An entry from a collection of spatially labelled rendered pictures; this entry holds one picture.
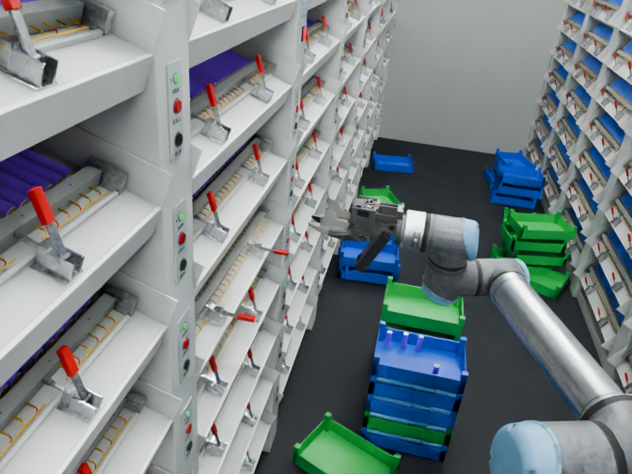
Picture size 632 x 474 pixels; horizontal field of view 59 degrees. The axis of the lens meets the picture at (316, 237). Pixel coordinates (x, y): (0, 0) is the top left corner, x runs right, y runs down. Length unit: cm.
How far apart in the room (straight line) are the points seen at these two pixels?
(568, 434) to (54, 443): 65
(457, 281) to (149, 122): 84
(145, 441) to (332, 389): 144
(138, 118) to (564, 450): 70
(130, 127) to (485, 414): 192
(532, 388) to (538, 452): 171
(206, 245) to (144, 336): 25
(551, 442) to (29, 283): 68
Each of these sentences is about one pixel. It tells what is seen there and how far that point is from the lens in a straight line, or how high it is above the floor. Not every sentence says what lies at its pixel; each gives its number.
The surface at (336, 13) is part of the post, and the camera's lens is 203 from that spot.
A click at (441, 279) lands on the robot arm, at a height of 91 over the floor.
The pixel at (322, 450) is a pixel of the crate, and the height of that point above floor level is 0.
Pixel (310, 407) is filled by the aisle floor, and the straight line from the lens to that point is 221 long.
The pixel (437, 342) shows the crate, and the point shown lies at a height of 35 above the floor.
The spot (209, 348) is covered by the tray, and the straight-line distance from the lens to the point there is 107.
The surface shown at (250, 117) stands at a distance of 108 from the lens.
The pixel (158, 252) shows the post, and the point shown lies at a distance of 77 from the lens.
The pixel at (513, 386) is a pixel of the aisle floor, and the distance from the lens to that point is 253.
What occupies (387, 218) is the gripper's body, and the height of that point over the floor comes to 104.
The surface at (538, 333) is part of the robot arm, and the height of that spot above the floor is 95.
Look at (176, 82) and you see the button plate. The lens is 72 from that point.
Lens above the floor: 158
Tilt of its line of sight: 29 degrees down
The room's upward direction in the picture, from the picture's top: 6 degrees clockwise
